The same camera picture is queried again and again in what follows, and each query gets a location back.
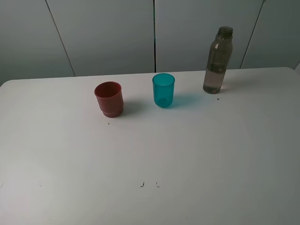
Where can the teal translucent plastic cup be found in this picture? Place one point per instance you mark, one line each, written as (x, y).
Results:
(163, 89)

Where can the clear smoky plastic bottle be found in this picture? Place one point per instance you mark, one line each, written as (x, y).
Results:
(219, 56)

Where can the red plastic cup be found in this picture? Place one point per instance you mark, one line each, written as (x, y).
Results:
(110, 99)

